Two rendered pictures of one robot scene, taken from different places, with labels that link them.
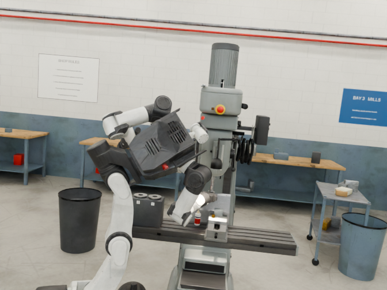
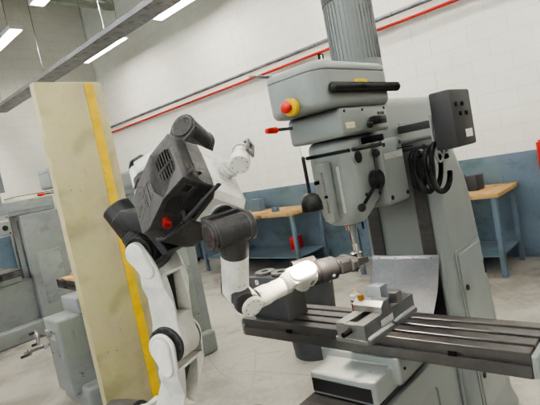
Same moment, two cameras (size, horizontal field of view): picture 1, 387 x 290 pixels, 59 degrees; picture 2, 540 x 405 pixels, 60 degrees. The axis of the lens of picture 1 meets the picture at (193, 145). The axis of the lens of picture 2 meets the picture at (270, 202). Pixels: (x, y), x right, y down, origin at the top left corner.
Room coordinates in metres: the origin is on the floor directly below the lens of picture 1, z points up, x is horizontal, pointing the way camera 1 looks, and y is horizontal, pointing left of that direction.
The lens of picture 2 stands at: (0.76, -1.06, 1.58)
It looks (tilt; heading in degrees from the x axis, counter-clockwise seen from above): 5 degrees down; 40
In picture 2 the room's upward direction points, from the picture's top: 11 degrees counter-clockwise
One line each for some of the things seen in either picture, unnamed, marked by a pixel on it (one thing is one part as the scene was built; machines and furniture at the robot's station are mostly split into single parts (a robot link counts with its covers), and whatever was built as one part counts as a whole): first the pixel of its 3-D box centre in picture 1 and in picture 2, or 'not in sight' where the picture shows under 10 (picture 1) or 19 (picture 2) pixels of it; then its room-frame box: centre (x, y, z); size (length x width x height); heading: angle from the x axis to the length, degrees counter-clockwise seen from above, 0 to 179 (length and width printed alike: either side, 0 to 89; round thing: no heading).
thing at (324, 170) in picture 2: (215, 157); (328, 192); (2.18, -0.15, 1.45); 0.04 x 0.04 x 0.21; 87
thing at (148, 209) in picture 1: (147, 209); (276, 292); (2.28, 0.28, 1.02); 0.22 x 0.12 x 0.20; 85
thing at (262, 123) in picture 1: (262, 129); (454, 118); (2.57, -0.50, 1.62); 0.20 x 0.09 x 0.21; 177
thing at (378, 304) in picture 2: (217, 220); (370, 304); (2.23, -0.21, 1.01); 0.12 x 0.06 x 0.04; 84
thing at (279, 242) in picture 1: (206, 233); (369, 329); (2.29, -0.15, 0.88); 1.24 x 0.23 x 0.08; 87
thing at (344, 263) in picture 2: (205, 198); (337, 266); (2.21, -0.11, 1.16); 0.13 x 0.12 x 0.10; 62
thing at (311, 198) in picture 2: (216, 163); (311, 201); (2.06, -0.15, 1.43); 0.07 x 0.07 x 0.06
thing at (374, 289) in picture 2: (218, 213); (377, 292); (2.29, -0.22, 1.03); 0.06 x 0.05 x 0.06; 84
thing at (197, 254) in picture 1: (205, 247); (374, 354); (2.29, -0.15, 0.78); 0.50 x 0.35 x 0.12; 177
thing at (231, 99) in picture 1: (220, 100); (329, 92); (2.30, -0.15, 1.81); 0.47 x 0.26 x 0.16; 177
